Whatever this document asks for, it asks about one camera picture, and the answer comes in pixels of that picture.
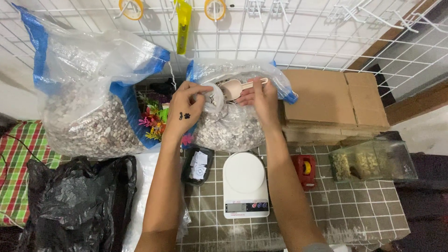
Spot red tape dispenser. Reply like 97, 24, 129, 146
292, 155, 317, 191

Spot large blue-edged sack of pebbles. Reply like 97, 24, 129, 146
11, 3, 171, 159

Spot person's right hand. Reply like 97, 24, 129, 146
236, 77, 281, 131

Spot white plastic bag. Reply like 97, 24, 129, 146
122, 151, 192, 252

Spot yellow tape roll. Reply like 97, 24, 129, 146
204, 0, 227, 21
118, 0, 144, 21

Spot brown wooden frame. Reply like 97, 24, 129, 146
346, 0, 448, 126

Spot white digital kitchen scale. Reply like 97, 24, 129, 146
223, 151, 270, 220

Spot small clear plastic bag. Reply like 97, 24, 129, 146
202, 83, 225, 114

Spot red green checkered cloth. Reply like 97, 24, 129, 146
0, 120, 62, 228

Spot black plastic tray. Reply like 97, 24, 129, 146
181, 147, 215, 187

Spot row of white wire hooks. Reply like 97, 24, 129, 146
245, 0, 448, 34

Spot stack of brown cardboard sheets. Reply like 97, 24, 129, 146
281, 69, 390, 146

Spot white wire grid panel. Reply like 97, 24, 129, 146
0, 0, 448, 99

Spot clear glass tank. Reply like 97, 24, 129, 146
328, 139, 418, 182

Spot grey tile-patterned table cover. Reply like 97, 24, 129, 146
177, 144, 411, 252

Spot small blue-edged sack of pebbles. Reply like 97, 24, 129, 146
185, 58, 298, 153

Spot thin black cable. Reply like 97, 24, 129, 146
0, 133, 49, 191

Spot beige plastic scoop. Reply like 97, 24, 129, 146
220, 78, 269, 102

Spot pile of white paper slips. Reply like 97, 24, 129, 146
189, 151, 209, 181

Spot colourful artificial flowers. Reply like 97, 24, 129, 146
137, 92, 194, 146

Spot black plastic bag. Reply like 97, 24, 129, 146
16, 156, 137, 252

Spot person's left hand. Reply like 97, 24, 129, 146
164, 81, 214, 138

